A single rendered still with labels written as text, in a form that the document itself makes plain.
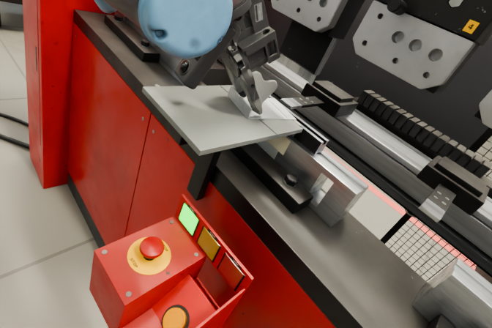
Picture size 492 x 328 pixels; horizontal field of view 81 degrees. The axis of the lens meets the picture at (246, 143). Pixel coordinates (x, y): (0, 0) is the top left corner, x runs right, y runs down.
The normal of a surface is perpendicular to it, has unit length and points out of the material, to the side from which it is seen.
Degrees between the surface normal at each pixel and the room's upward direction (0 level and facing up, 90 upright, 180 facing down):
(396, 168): 90
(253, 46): 90
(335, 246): 0
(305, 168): 90
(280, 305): 90
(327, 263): 0
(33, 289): 0
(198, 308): 35
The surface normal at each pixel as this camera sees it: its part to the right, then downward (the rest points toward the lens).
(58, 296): 0.35, -0.78
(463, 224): -0.69, 0.15
